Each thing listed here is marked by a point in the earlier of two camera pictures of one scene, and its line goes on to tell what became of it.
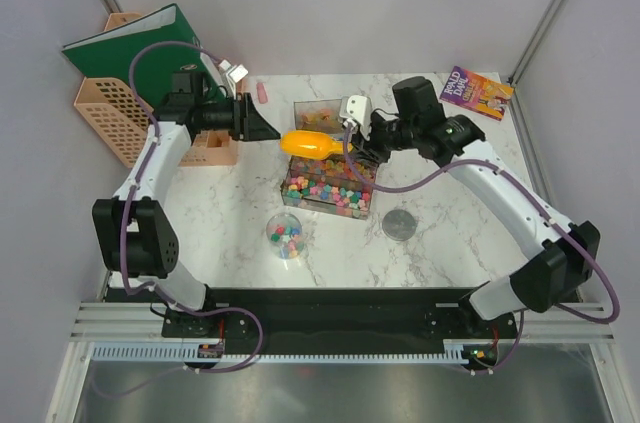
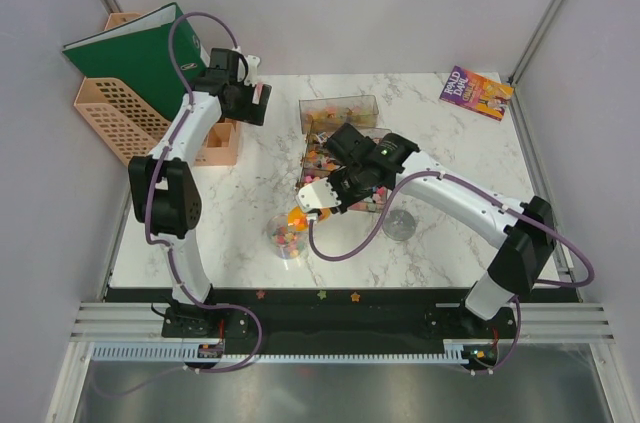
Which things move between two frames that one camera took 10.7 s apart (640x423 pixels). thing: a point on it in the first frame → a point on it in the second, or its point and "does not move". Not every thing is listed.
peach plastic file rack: (121, 119) does not move
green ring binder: (113, 51) does not move
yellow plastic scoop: (312, 145) → (298, 219)
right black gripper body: (386, 136) → (348, 187)
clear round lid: (399, 225) does not move
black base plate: (336, 316) does not move
